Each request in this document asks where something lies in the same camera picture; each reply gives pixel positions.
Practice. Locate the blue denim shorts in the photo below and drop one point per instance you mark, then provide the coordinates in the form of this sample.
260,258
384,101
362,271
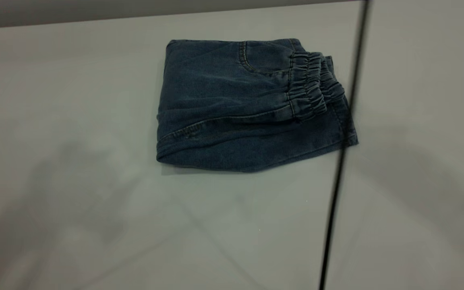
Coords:
236,112

